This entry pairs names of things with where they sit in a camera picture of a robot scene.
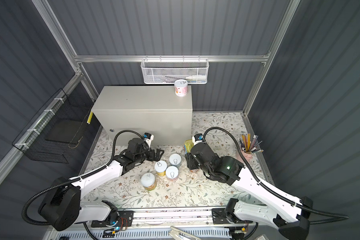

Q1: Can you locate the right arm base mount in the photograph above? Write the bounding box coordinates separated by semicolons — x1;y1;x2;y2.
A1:
211;198;253;225

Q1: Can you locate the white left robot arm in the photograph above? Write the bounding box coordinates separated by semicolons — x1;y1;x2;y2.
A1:
21;133;165;231

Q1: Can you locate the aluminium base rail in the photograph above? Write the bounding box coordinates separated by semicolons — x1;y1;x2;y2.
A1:
47;205;292;232

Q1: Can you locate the black wire mesh basket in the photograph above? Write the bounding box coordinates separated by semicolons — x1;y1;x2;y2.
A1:
12;91;99;164

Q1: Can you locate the white wire mesh basket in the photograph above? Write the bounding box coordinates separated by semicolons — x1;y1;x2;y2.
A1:
141;60;210;85

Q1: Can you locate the black pad in basket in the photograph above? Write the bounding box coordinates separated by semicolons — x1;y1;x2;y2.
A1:
45;119;82;145

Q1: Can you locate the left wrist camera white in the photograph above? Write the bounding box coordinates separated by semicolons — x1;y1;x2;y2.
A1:
143;133;154;148

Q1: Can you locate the teal can pull tab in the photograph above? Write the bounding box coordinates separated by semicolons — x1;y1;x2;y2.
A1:
169;154;182;168

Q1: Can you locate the grey metal cabinet box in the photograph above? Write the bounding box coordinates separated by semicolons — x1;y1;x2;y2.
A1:
92;85;193;146

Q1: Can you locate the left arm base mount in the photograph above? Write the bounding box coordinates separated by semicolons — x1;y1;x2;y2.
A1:
91;211;135;228

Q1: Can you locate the pink white can pull tab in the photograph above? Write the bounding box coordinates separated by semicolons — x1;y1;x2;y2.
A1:
174;79;188;97

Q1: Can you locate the yellow can pull tab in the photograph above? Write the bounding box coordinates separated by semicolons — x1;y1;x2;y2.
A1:
155;161;168;177

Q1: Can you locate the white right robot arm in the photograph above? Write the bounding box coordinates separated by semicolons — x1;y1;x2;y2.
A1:
186;128;349;240

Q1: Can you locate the green orange can plastic lid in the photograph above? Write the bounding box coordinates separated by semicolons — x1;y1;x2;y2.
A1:
141;173;157;191

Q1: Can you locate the pencils bundle in cup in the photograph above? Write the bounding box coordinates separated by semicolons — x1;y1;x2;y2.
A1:
239;134;264;154

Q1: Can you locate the pink pencil cup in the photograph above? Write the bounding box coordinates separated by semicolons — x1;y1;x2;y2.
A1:
237;150;253;163

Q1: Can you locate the gold rectangular tin can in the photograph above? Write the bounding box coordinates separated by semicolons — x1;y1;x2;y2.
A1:
184;139;194;154

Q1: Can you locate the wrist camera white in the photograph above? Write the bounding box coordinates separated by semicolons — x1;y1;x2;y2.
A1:
192;133;205;146
143;133;154;148

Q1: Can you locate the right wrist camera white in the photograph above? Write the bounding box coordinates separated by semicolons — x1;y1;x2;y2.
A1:
192;133;205;146

